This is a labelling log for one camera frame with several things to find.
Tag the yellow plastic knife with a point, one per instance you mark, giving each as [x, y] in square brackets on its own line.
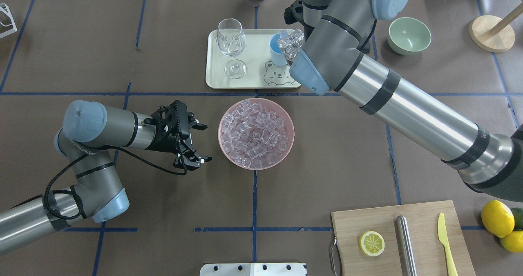
[443, 239]

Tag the green lime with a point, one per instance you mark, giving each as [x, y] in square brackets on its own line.
[517, 213]

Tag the wooden round stand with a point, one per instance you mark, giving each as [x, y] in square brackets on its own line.
[494, 34]

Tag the lemon half slice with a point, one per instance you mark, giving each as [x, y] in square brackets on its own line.
[372, 243]

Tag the wooden cutting board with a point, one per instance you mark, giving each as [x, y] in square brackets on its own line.
[428, 252]

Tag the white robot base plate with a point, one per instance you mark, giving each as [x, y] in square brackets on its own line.
[254, 269]

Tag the light blue cup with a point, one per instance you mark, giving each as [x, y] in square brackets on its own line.
[277, 57]

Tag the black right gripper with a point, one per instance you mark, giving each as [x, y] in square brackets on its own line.
[295, 13]

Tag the cream bear tray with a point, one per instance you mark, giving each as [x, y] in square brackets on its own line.
[261, 72]

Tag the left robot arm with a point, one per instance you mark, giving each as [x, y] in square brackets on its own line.
[89, 130]

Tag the green bowl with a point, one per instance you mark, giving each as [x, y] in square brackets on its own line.
[408, 36]

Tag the whole yellow lemon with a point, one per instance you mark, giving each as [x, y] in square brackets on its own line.
[497, 218]

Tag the white wire rack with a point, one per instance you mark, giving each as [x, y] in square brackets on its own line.
[7, 21]

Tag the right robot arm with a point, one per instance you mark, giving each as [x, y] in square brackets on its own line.
[330, 59]

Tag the steel cylinder rod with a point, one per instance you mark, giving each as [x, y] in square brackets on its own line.
[405, 249]

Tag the clear wine glass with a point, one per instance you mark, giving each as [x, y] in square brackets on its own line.
[231, 41]

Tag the pink bowl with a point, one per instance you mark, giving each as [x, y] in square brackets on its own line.
[229, 157]

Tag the clear ice cubes pile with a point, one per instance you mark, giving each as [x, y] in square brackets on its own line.
[255, 135]

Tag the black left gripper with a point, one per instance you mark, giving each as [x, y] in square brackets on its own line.
[164, 144]

